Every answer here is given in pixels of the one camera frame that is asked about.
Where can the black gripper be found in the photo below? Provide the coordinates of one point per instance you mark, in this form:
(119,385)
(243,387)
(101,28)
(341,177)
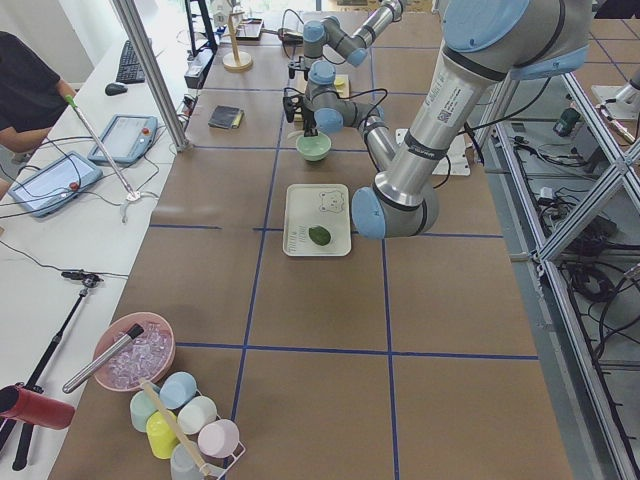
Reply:
(311,116)

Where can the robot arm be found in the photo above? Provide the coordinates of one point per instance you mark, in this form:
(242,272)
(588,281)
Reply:
(483,43)
(353,48)

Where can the mint green bowl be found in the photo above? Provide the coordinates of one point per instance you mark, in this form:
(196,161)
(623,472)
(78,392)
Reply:
(314,148)

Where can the metal rod in ice bowl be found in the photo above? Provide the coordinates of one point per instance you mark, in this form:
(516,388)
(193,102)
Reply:
(90,369)

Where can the pink ice bowl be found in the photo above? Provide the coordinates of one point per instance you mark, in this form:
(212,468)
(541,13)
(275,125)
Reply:
(147,357)

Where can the wooden cutting board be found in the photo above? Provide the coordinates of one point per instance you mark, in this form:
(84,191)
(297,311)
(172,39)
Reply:
(345,85)

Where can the grey folded cloth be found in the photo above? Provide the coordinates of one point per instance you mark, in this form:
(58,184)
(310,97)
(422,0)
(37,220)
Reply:
(226,117)

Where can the wooden mug tree stand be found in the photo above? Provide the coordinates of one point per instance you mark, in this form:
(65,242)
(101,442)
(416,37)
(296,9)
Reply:
(236,61)

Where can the cream bear serving tray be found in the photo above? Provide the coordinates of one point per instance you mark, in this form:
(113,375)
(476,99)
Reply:
(317,221)

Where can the far teach pendant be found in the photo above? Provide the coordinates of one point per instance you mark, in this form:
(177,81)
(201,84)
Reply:
(128,137)

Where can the teach pendant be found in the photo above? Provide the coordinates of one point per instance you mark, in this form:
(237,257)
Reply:
(51,188)
(128,137)

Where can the black keyboard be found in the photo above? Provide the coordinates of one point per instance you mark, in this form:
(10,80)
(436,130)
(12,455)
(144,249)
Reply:
(130,70)

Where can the black computer mouse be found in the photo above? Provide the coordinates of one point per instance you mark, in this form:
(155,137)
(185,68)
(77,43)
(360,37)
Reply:
(115,88)

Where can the near teach pendant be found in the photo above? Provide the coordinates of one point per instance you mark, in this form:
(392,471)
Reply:
(51,188)

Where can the black tripod stick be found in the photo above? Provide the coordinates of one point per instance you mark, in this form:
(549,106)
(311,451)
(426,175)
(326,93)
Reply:
(88,281)

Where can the person in black shirt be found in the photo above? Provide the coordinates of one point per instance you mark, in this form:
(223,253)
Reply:
(33,96)

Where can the blue plastic cup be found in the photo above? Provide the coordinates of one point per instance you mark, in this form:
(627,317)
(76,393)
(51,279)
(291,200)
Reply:
(178,389)

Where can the white plastic cup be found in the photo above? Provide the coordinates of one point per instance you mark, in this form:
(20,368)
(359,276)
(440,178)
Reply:
(196,414)

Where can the green plastic cup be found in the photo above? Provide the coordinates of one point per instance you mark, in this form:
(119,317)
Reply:
(141,408)

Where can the pink plastic cup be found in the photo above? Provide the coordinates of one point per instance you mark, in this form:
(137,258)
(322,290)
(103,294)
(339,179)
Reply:
(219,439)

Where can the yellow plastic cup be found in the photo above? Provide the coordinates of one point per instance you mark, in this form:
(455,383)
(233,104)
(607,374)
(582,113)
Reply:
(161,438)

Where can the clear plastic cup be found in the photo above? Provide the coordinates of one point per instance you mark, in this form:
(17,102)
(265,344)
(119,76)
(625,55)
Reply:
(182,466)

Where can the red cylinder bottle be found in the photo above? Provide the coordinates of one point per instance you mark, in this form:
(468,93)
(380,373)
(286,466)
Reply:
(22,404)

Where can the aluminium frame post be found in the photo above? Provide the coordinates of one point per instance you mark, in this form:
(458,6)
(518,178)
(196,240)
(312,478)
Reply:
(134,28)

